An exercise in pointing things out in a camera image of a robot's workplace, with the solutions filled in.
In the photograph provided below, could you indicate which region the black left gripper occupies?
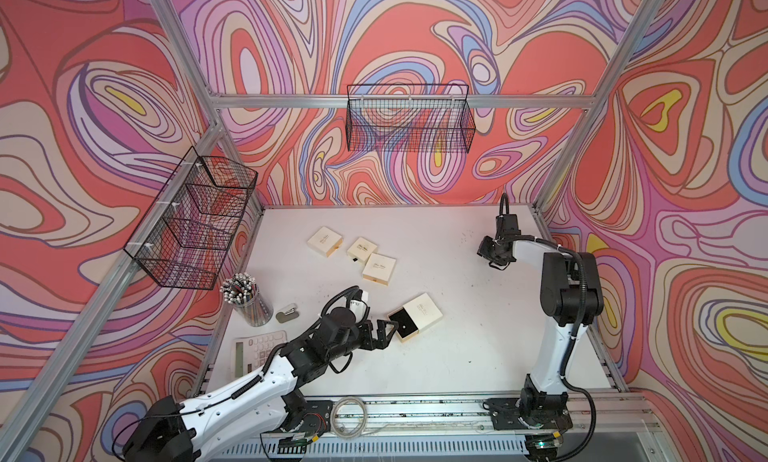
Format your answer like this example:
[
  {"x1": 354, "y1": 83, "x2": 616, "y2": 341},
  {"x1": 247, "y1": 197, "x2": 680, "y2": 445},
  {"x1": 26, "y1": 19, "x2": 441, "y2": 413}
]
[{"x1": 325, "y1": 319, "x2": 399, "y2": 365}]

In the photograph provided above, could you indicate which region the cream drawer jewelry box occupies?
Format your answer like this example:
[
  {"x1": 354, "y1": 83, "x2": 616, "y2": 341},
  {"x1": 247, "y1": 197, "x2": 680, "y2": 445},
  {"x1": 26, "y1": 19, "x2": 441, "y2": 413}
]
[{"x1": 388, "y1": 293, "x2": 443, "y2": 342}]

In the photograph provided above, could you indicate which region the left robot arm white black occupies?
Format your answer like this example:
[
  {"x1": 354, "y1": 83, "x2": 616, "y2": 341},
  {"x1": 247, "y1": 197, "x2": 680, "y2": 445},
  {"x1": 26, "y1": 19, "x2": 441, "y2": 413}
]
[{"x1": 112, "y1": 286, "x2": 399, "y2": 461}]

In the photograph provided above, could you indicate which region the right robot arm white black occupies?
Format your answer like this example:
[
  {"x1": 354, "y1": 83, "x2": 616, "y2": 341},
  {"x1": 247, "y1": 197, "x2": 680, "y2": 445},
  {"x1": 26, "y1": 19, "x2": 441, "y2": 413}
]
[{"x1": 477, "y1": 194, "x2": 604, "y2": 429}]

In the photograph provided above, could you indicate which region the cream jewelry box near stack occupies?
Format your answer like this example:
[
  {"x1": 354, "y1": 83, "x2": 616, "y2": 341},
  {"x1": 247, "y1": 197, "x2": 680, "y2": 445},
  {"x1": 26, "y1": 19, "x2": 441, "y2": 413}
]
[{"x1": 362, "y1": 253, "x2": 396, "y2": 286}]

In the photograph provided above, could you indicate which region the small cream jewelry box middle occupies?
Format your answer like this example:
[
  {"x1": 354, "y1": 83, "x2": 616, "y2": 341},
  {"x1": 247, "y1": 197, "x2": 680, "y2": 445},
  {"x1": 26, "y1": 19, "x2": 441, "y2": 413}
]
[{"x1": 346, "y1": 237, "x2": 378, "y2": 265}]

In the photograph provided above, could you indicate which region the cream jewelry box far left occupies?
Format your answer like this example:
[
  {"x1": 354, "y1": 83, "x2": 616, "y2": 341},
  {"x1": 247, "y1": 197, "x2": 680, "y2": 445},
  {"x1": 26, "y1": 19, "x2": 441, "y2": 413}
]
[{"x1": 307, "y1": 226, "x2": 343, "y2": 258}]

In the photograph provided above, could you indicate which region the white desk calculator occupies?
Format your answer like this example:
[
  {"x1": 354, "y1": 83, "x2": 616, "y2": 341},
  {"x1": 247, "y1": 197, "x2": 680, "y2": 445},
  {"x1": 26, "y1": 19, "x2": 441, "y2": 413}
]
[{"x1": 230, "y1": 331, "x2": 287, "y2": 379}]

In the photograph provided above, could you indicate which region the clear cup of pens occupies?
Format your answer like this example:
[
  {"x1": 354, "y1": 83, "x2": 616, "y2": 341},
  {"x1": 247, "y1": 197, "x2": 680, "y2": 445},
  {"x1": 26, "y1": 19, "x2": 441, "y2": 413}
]
[{"x1": 220, "y1": 273, "x2": 273, "y2": 327}]

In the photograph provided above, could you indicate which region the coiled clear cable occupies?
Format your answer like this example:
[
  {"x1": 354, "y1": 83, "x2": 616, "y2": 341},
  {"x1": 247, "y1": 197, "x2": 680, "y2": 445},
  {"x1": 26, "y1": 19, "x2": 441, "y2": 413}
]
[{"x1": 329, "y1": 396, "x2": 369, "y2": 442}]

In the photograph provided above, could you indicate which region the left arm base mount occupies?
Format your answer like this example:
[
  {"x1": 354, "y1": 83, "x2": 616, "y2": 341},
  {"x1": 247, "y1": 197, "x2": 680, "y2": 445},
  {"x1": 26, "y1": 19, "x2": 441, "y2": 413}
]
[{"x1": 269, "y1": 399, "x2": 334, "y2": 454}]

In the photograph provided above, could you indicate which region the black wire basket back wall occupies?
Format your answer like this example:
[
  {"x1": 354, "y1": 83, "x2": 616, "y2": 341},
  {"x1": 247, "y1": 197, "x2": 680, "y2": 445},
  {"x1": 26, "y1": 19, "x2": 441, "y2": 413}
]
[{"x1": 345, "y1": 82, "x2": 476, "y2": 154}]

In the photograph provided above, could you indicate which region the black wire basket wall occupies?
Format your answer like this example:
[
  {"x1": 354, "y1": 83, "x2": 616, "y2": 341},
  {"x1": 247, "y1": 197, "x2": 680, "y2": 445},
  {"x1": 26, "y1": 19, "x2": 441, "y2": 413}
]
[
  {"x1": 123, "y1": 148, "x2": 258, "y2": 290},
  {"x1": 345, "y1": 82, "x2": 476, "y2": 154}
]

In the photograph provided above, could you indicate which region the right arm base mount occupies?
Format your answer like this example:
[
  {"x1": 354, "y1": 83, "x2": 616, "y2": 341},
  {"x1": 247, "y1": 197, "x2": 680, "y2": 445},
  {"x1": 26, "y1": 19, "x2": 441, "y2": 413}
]
[{"x1": 482, "y1": 374, "x2": 573, "y2": 442}]

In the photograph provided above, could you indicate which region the black wire basket left wall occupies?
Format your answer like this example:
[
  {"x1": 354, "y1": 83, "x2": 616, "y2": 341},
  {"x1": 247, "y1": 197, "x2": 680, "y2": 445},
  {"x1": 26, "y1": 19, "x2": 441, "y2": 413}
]
[{"x1": 123, "y1": 148, "x2": 258, "y2": 290}]

